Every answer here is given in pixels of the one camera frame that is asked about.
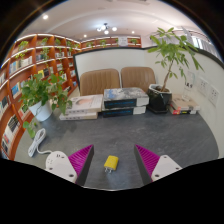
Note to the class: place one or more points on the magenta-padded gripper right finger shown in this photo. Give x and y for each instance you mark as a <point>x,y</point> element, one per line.
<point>166,165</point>

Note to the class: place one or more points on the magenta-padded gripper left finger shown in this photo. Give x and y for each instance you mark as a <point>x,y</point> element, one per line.
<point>65,170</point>

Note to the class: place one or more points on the yellow charger block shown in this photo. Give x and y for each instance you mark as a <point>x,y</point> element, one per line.
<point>111,162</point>

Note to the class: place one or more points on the small green plant cutting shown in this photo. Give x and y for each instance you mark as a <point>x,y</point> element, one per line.
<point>30,130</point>

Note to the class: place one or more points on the thin white book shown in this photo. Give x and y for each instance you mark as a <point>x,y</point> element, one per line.
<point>78,116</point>

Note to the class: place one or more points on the leafy plant in white pot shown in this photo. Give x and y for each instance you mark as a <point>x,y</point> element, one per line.
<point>41,111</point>

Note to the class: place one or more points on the pile of assorted books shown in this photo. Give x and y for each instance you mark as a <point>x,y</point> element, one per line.
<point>185,105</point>

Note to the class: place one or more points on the tall plant in black pot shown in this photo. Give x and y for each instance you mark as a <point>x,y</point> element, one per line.
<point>159,100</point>

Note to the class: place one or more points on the dark blue book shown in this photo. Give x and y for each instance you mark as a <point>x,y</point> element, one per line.
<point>123,112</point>

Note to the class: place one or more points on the white cover book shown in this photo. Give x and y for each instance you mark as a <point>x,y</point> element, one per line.
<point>86,102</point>

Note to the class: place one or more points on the picture cover book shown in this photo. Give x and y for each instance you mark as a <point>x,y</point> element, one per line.
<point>125,95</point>

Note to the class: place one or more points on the clear acrylic sign stand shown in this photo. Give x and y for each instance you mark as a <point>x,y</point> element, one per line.
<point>189,85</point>

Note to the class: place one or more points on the brown padded chair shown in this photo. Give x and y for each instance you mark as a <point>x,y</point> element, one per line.
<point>138,78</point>
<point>100,81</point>

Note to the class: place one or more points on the orange wooden bookshelf unit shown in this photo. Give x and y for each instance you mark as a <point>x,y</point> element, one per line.
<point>15,86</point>

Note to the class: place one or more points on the white sheer curtain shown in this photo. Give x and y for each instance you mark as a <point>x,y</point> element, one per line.
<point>210,48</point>

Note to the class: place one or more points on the white sign board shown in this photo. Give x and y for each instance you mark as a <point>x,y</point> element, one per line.
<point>123,41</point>

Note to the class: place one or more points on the multi-bulb ceiling lamp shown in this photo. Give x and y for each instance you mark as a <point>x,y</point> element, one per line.
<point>106,30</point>

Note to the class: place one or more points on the recessed ceiling lights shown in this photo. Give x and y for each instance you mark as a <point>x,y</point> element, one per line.
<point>45,16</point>

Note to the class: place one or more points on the white wall outlet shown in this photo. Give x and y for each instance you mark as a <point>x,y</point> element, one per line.
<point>202,86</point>
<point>214,96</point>

